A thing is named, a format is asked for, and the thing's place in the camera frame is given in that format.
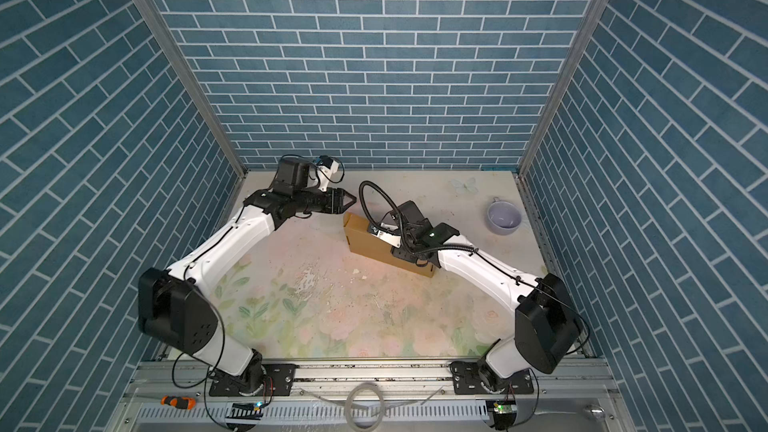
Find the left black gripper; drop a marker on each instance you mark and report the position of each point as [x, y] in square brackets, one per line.
[336, 200]

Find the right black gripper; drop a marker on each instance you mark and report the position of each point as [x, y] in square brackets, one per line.
[400, 253]

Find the brown cardboard box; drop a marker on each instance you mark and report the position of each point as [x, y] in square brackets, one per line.
[363, 243]

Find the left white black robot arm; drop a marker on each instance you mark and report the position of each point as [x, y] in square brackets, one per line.
[175, 304]

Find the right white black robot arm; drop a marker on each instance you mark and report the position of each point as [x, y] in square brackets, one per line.
[546, 324]

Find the orange black screwdriver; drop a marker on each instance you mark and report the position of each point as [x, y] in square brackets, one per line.
[179, 402]

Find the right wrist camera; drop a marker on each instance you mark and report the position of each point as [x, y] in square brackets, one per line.
[386, 233]

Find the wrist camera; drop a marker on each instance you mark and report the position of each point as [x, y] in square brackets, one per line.
[326, 168]
[386, 233]

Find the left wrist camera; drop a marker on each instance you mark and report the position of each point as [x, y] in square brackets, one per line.
[326, 168]

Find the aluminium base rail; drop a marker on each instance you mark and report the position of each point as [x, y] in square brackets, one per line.
[426, 394]

